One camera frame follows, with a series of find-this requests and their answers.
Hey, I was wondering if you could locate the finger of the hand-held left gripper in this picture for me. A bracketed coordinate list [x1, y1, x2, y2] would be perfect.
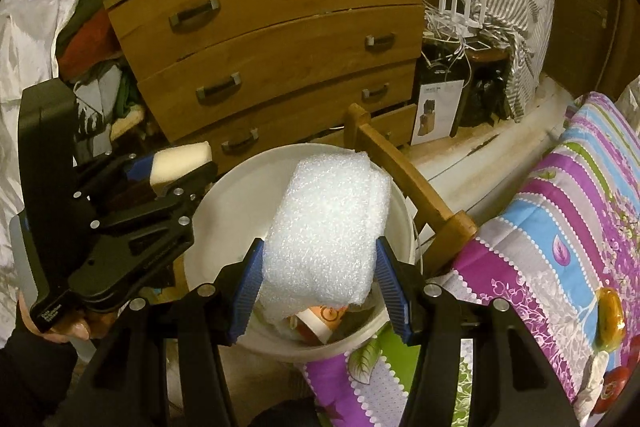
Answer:
[90, 161, 220, 234]
[75, 153, 157, 198]

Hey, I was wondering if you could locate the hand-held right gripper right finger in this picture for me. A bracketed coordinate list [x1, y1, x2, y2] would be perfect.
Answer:
[375, 236, 571, 427]

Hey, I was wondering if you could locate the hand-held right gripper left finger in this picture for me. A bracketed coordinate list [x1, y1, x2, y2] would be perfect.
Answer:
[65, 237, 266, 427]

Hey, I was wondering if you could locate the cream foam sponge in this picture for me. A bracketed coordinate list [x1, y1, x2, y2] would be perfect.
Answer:
[150, 141, 213, 198]

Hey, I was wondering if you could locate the white plastic bucket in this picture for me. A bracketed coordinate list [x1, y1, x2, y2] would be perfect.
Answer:
[182, 144, 426, 363]

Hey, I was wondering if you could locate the white foam wrap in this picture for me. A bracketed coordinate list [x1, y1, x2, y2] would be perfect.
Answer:
[260, 149, 393, 323]

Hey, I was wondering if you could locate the person's left forearm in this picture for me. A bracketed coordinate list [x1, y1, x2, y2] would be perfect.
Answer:
[0, 302, 80, 427]

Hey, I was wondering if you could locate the person's left hand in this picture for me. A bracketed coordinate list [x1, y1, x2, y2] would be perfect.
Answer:
[17, 301, 122, 342]

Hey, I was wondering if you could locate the orange white paper cup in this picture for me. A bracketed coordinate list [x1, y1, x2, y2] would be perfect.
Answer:
[292, 304, 351, 346]

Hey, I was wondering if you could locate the pile of clothes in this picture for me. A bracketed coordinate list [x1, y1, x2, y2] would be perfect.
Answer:
[55, 0, 151, 142]

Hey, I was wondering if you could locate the wooden chair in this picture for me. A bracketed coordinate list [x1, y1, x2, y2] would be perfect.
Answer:
[345, 103, 478, 278]

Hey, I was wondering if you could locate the white plastic sheet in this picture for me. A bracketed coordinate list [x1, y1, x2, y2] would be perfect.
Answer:
[0, 0, 83, 258]

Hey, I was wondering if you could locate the bed with striped floral sheet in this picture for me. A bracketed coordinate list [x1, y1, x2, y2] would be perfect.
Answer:
[300, 92, 640, 427]

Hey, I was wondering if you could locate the wooden chest of drawers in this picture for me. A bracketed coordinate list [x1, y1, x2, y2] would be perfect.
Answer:
[102, 0, 426, 168]

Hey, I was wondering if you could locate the black white knife block box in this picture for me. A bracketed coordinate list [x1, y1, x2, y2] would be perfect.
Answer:
[410, 57, 471, 146]

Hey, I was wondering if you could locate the golden foil wrapped item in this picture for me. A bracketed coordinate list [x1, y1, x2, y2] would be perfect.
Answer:
[595, 287, 626, 351]

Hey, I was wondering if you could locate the red round printed packet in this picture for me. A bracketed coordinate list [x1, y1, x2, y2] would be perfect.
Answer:
[597, 364, 634, 403]

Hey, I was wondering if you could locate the white wifi router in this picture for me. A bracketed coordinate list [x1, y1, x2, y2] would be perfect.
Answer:
[437, 0, 494, 34]

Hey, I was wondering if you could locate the tangle of white cables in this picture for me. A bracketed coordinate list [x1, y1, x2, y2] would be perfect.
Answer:
[422, 0, 516, 68]

